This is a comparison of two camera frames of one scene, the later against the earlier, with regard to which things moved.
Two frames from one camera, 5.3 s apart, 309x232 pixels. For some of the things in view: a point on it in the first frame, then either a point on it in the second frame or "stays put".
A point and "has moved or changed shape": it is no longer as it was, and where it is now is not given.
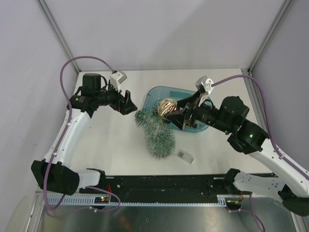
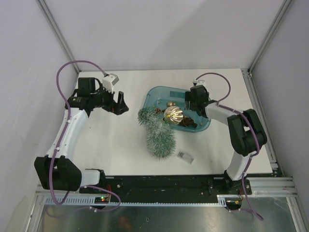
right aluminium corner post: (281, 12) stays put
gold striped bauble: (167, 106) has moved or changed shape
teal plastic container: (154, 94) stays put
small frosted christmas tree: (159, 136) stays put
